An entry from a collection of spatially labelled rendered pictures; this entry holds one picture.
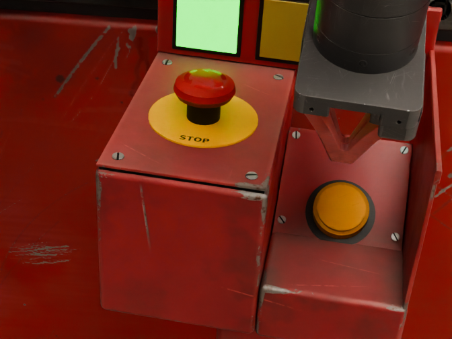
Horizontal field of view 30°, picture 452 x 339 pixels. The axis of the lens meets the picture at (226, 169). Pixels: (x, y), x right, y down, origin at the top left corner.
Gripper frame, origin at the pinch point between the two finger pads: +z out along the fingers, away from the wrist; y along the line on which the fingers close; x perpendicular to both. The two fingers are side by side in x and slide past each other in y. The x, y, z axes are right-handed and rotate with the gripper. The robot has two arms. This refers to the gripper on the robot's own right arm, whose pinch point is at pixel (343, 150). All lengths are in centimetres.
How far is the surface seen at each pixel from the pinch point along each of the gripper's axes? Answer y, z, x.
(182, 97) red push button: 0.7, -1.9, 10.4
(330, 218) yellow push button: -0.8, 6.0, 0.0
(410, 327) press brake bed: 11.3, 37.5, -10.8
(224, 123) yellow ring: 1.2, 0.5, 7.8
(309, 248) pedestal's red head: -2.6, 7.2, 1.1
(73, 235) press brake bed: 9.6, 28.3, 23.8
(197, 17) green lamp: 10.4, -0.3, 11.5
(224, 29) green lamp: 10.3, 0.3, 9.4
